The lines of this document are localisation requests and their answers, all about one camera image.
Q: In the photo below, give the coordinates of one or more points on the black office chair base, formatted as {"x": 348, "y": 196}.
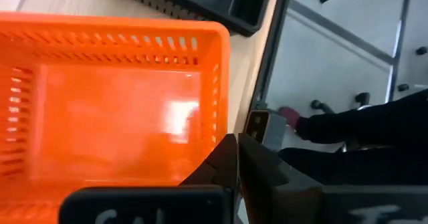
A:
{"x": 317, "y": 104}

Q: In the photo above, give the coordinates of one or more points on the black aluminium rig frame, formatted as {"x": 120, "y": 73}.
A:
{"x": 273, "y": 50}

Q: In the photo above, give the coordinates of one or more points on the black plastic basket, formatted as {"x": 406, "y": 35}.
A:
{"x": 207, "y": 0}

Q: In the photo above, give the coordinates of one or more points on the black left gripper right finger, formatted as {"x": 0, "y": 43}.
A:
{"x": 284, "y": 204}

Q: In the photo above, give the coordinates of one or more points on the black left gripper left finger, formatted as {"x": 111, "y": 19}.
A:
{"x": 150, "y": 207}

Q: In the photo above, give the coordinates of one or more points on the orange plastic basket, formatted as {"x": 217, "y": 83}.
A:
{"x": 100, "y": 117}

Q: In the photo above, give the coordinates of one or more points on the person's shoe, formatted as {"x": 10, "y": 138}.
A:
{"x": 289, "y": 116}

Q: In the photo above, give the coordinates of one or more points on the grey camera box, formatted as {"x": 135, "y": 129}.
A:
{"x": 272, "y": 132}

